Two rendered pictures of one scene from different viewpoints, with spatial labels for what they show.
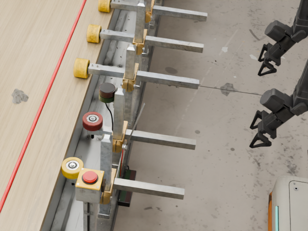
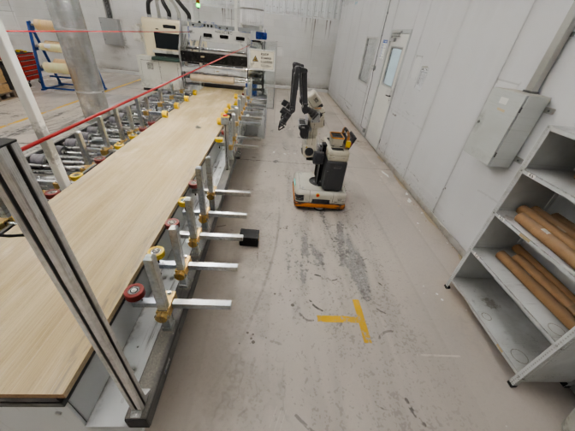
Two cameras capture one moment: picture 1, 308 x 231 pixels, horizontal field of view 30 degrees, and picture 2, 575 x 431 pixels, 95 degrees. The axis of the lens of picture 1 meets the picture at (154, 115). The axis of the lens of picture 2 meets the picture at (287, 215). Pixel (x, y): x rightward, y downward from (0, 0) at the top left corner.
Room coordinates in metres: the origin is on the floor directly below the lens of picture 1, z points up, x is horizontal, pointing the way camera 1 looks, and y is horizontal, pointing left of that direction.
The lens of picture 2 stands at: (-1.45, -0.12, 1.88)
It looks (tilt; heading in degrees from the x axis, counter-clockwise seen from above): 35 degrees down; 351
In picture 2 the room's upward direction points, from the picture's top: 6 degrees clockwise
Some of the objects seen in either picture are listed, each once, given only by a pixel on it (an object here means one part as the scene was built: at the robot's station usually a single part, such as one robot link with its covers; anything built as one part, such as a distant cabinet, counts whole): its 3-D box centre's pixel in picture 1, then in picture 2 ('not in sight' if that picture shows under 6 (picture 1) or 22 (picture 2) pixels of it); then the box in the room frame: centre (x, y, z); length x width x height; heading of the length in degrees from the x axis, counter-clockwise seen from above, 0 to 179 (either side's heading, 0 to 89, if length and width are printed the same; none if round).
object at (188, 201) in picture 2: not in sight; (192, 232); (-0.20, 0.23, 0.87); 0.04 x 0.04 x 0.48; 87
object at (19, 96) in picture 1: (19, 94); not in sight; (1.68, 0.55, 0.91); 0.09 x 0.07 x 0.02; 22
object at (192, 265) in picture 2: not in sight; (197, 266); (-0.41, 0.18, 0.81); 0.43 x 0.03 x 0.04; 87
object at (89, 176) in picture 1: (90, 177); not in sight; (1.04, 0.16, 1.22); 0.04 x 0.04 x 0.02
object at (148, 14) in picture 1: (147, 10); not in sight; (2.32, 0.09, 0.95); 0.14 x 0.06 x 0.05; 177
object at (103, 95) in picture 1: (107, 90); not in sight; (1.55, 0.18, 1.10); 0.06 x 0.06 x 0.02
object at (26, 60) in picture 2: not in sight; (21, 68); (7.50, 6.41, 0.41); 0.76 x 0.48 x 0.81; 4
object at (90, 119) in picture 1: (92, 127); not in sight; (1.60, 0.24, 0.85); 0.08 x 0.08 x 0.11
